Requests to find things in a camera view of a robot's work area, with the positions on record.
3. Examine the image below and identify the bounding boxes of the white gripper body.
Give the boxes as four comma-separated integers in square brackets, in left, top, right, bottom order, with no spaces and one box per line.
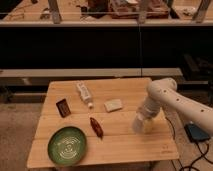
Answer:
[137,106,157,121]

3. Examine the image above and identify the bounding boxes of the black cable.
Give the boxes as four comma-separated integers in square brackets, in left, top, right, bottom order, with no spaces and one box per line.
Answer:
[165,116,213,171]

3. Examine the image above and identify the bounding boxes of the white squeeze bottle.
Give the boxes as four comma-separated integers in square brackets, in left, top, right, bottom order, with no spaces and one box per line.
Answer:
[76,82,93,109]

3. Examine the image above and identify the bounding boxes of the black power box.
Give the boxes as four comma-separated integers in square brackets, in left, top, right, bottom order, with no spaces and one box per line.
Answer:
[184,123,210,143]

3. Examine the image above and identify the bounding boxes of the wooden slat table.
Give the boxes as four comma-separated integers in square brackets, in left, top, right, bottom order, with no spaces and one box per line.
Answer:
[27,78,179,169]

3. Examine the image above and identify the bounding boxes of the long workbench shelf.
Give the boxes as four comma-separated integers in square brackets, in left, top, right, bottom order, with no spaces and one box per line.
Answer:
[0,0,213,27]

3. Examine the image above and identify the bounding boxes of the pale rectangular sponge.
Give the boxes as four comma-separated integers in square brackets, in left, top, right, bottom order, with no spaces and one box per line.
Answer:
[104,99,123,112]

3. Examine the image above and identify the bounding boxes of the red brown chili pepper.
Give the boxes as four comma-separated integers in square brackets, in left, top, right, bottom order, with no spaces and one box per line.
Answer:
[90,118,103,138]

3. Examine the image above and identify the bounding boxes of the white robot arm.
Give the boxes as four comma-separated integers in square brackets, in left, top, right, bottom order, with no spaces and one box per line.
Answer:
[132,78,213,135]

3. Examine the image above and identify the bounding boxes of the green ribbed plate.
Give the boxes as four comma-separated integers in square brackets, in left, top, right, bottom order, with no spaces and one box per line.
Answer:
[47,126,87,167]

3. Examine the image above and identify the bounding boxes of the dark brown eraser block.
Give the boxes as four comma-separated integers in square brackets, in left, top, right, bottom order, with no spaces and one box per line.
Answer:
[56,99,71,118]

